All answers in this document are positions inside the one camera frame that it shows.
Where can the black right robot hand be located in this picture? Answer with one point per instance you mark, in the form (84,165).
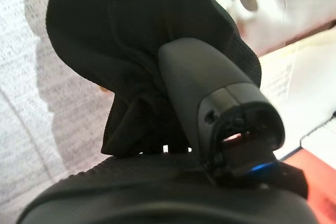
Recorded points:
(210,90)

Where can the black garment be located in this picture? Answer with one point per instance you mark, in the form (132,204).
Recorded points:
(105,37)

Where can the white outlined floor mat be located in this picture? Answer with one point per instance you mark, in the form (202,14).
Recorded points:
(317,129)

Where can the grey streaked rug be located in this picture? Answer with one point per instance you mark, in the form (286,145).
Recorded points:
(23,103)

